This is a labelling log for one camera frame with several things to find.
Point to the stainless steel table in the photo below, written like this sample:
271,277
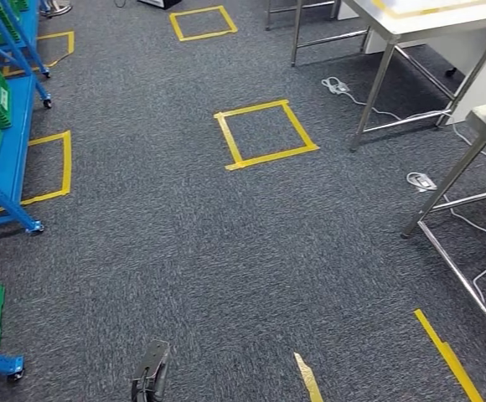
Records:
297,8
415,22

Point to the black floor box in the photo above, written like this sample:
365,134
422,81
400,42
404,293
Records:
159,3

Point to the white power strip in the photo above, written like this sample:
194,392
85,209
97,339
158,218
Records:
421,181

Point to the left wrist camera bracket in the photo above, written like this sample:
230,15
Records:
153,366

